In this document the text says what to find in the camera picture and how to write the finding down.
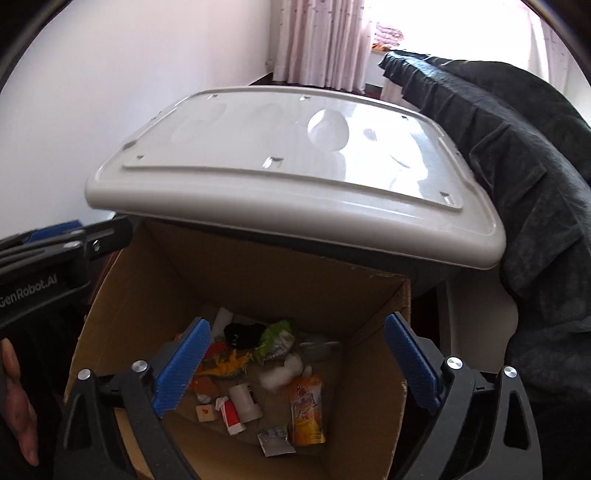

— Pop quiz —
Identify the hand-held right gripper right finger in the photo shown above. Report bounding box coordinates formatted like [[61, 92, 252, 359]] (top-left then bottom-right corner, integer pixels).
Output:
[[383, 311, 543, 480]]

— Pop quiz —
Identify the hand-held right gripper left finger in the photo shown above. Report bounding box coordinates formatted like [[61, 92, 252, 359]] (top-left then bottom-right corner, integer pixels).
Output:
[[53, 316, 213, 480]]

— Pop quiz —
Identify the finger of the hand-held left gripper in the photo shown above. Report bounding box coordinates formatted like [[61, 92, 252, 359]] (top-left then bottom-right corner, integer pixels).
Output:
[[0, 220, 85, 252], [0, 216, 134, 267]]

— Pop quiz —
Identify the orange toy dinosaur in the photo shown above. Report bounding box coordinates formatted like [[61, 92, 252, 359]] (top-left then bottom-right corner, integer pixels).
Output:
[[201, 348, 254, 380]]

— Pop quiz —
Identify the black cloth item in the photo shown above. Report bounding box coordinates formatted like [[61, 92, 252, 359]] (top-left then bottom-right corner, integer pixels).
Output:
[[224, 323, 262, 349]]

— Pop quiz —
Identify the brown cardboard box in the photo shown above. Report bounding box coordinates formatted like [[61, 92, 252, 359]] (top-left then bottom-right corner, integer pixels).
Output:
[[65, 219, 411, 480]]

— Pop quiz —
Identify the white cotton ball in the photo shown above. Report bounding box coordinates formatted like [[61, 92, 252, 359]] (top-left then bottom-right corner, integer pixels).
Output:
[[259, 354, 305, 393]]

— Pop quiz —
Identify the orange juice pouch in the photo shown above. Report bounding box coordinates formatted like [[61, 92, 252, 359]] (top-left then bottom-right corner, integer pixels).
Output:
[[290, 367, 327, 447]]

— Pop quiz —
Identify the small silver sachet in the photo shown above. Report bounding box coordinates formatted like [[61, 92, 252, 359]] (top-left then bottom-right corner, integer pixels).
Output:
[[257, 425, 297, 459]]

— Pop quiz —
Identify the person's left hand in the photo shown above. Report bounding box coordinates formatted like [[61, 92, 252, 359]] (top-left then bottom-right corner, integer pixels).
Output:
[[0, 338, 41, 468]]

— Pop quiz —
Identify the red white tube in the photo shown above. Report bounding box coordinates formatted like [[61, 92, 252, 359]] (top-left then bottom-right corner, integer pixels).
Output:
[[216, 397, 247, 436]]

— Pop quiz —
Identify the white paper roll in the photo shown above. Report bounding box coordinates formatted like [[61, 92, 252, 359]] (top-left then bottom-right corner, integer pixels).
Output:
[[228, 383, 263, 423]]

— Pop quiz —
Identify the green snack packet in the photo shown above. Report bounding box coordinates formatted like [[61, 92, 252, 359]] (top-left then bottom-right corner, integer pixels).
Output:
[[255, 319, 298, 363]]

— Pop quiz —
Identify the white plastic storage box lid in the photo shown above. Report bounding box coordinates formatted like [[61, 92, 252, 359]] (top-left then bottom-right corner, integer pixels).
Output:
[[84, 85, 507, 271]]

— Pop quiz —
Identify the pink patterned curtain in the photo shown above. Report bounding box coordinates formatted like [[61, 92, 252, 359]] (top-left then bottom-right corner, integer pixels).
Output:
[[272, 0, 370, 88], [529, 18, 574, 85]]

